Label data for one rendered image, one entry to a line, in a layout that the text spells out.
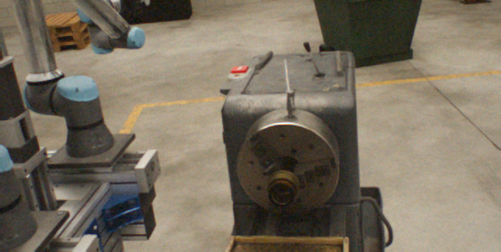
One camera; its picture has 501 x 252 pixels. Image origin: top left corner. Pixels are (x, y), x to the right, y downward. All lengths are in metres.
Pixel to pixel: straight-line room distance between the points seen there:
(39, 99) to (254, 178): 0.72
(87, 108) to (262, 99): 0.56
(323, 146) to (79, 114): 0.75
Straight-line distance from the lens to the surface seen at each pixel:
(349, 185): 1.83
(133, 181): 1.75
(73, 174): 1.82
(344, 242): 1.62
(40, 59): 1.80
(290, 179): 1.52
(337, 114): 1.72
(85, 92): 1.71
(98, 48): 1.98
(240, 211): 1.95
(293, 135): 1.59
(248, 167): 1.66
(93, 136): 1.75
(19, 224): 1.38
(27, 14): 1.78
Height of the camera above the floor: 1.83
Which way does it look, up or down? 21 degrees down
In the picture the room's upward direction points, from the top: 6 degrees counter-clockwise
